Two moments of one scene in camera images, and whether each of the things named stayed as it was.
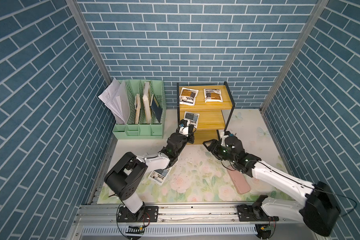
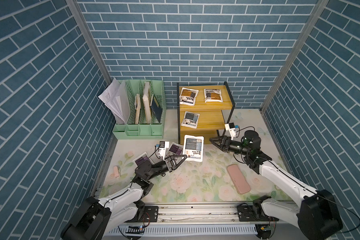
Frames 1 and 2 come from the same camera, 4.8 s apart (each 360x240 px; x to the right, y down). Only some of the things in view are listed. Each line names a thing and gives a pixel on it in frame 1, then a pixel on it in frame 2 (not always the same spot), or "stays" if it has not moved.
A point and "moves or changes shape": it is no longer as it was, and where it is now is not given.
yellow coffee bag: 188,96 stays
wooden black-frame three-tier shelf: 207,108 stays
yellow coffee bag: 213,95 stays
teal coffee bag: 160,176 moves or changes shape
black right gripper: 212,148 -> 223,146
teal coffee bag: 192,118 stays
